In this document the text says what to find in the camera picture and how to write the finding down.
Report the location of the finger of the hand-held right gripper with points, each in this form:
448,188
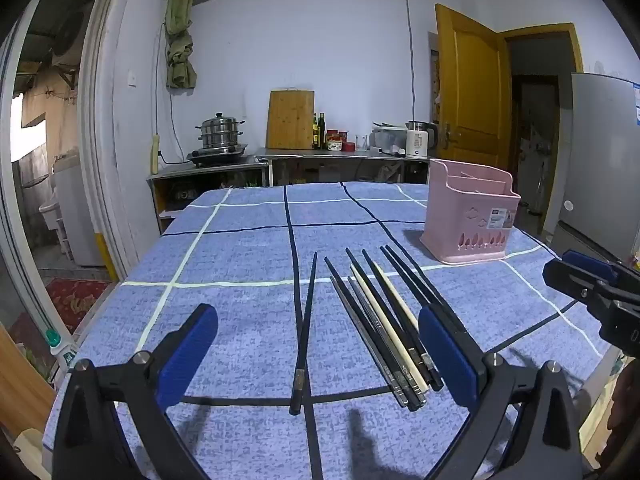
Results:
572,285
590,264

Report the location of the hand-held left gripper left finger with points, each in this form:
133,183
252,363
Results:
190,355

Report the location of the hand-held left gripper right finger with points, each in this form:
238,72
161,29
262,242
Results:
447,360

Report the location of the grey chopstick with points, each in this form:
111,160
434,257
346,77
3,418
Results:
379,330
366,341

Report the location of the black chopstick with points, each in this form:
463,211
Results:
304,335
388,310
414,275
404,275
382,282
361,317

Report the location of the pink plastic utensil basket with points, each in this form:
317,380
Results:
470,230

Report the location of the blue checked tablecloth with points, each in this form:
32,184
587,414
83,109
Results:
225,270

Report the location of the grey refrigerator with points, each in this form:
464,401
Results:
600,160

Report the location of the red patterned rug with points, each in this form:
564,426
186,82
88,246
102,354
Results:
75,300

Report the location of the green capped bottle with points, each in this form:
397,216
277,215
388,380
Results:
54,342

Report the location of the low steel cabinet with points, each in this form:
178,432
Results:
207,172

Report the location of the white washing machine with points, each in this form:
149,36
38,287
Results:
77,210

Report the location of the white sink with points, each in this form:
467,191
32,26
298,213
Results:
50,215

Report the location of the black cooktop stove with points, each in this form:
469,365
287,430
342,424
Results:
217,156

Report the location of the cream power strip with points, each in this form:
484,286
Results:
155,152

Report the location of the white electric kettle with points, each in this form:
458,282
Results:
417,140

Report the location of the yellow wooden door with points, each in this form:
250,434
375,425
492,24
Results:
470,85

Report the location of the steel steamer pot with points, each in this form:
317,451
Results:
220,132

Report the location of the steel kitchen counter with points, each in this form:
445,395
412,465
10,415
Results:
340,156

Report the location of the white patterned bowl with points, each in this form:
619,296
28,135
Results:
334,145

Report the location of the dark oil bottle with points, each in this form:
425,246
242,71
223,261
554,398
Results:
322,131
315,132

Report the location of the wooden cutting board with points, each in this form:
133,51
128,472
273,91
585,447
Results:
290,119

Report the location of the green hanging cloth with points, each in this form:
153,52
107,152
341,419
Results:
180,25

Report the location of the outdoor air conditioner unit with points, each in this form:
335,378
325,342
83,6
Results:
70,35

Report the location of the yellow door frame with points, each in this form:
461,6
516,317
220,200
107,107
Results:
542,30

